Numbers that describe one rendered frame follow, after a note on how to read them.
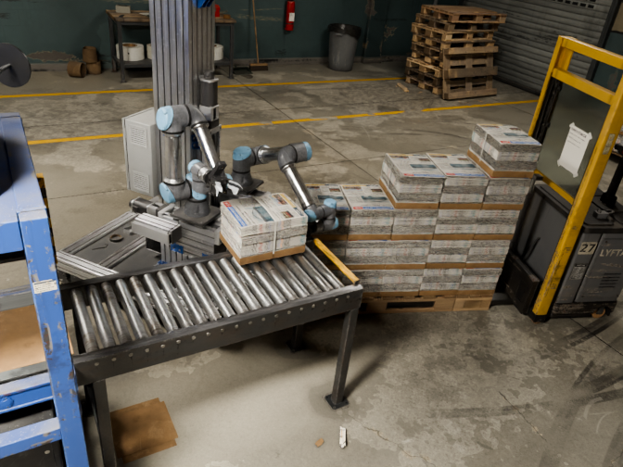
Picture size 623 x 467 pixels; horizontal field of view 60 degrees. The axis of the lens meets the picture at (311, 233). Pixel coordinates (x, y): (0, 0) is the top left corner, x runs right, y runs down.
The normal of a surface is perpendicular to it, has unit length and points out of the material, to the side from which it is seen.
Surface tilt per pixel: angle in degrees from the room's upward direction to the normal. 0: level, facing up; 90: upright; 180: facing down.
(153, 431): 0
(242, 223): 3
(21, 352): 0
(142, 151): 90
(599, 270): 90
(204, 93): 90
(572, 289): 90
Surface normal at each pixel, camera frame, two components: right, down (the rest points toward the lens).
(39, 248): 0.48, 0.48
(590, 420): 0.10, -0.86
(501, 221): 0.18, 0.51
